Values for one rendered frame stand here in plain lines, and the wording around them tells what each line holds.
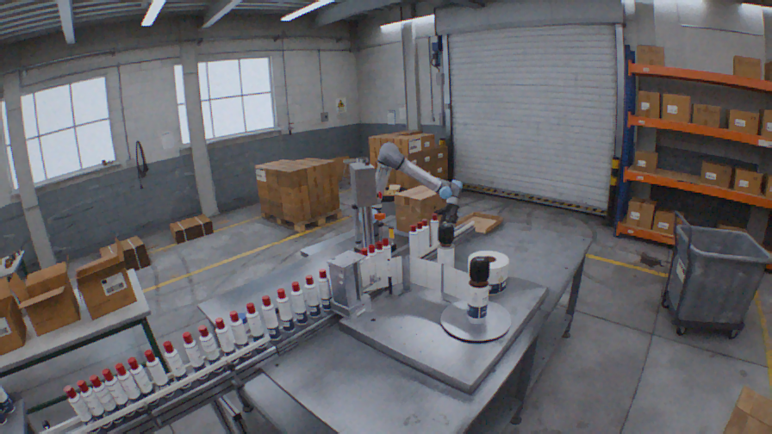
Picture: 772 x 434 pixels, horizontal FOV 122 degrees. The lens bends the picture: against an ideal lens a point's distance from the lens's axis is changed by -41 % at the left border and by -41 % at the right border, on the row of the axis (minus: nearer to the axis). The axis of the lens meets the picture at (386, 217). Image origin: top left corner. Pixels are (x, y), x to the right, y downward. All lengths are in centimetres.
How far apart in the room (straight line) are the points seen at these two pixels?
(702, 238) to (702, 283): 58
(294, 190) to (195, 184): 240
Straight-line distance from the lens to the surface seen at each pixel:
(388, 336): 151
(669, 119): 492
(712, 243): 368
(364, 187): 173
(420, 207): 243
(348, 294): 155
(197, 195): 692
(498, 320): 158
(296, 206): 516
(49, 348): 244
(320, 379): 143
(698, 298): 325
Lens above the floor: 181
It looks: 19 degrees down
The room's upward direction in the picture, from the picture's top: 4 degrees counter-clockwise
